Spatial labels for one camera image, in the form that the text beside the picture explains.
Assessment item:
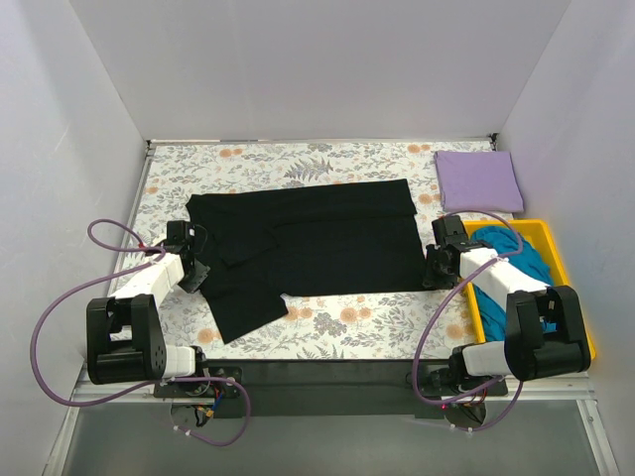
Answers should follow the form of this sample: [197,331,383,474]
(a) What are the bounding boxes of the aluminium frame rail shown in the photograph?
[71,359,596,406]

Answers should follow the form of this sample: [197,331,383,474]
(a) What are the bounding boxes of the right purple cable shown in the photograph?
[412,209,525,433]

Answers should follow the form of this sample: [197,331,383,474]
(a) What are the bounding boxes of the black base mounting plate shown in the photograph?
[153,359,488,419]

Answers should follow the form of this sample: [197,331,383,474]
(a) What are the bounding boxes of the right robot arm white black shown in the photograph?
[424,213,592,395]

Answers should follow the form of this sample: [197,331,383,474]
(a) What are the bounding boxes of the folded purple t-shirt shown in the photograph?
[435,151,524,213]

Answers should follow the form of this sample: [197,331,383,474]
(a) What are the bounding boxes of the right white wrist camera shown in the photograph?
[432,215,468,247]

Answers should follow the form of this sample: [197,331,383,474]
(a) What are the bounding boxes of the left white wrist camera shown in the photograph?
[163,220,195,253]

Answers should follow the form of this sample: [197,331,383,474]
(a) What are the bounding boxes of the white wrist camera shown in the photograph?
[432,215,468,247]
[163,220,195,253]

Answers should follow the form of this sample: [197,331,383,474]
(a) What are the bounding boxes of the black t-shirt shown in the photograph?
[187,179,425,343]

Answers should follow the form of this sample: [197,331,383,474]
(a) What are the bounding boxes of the teal t-shirt in bin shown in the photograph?
[472,226,554,341]

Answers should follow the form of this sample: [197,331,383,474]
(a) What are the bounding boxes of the yellow plastic bin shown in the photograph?
[464,219,572,343]

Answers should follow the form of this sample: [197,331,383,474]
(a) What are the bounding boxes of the floral patterned table mat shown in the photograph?
[131,139,491,359]

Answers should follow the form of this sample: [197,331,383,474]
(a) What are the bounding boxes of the purple cable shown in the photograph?
[412,209,525,433]
[30,219,252,447]

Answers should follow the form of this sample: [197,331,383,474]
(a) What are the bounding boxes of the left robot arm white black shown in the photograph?
[86,220,211,397]

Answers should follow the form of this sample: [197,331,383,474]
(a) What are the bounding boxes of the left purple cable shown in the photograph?
[30,219,252,447]

